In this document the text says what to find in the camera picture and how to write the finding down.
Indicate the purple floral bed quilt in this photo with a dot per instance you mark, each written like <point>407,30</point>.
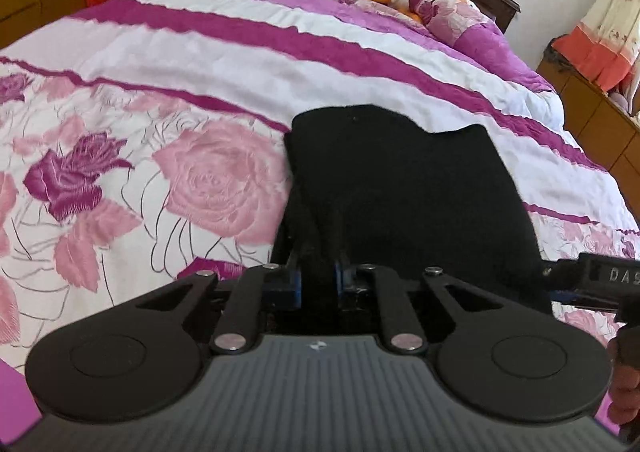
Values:
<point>141,139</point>

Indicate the orange white curtain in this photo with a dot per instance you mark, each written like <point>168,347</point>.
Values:
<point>604,46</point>

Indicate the clutter pile on cabinet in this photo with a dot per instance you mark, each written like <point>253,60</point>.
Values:
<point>626,97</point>

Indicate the black knit cardigan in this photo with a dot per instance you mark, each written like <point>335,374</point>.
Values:
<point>371,186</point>

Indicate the person's right hand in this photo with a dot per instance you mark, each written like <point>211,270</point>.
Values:
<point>624,386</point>

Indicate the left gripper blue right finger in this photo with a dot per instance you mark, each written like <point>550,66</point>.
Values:
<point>363,284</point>

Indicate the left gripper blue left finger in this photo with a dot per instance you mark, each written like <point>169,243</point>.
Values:
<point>274,283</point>

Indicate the brown wooden cabinet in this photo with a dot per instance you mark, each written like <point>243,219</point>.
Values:
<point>607,135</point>

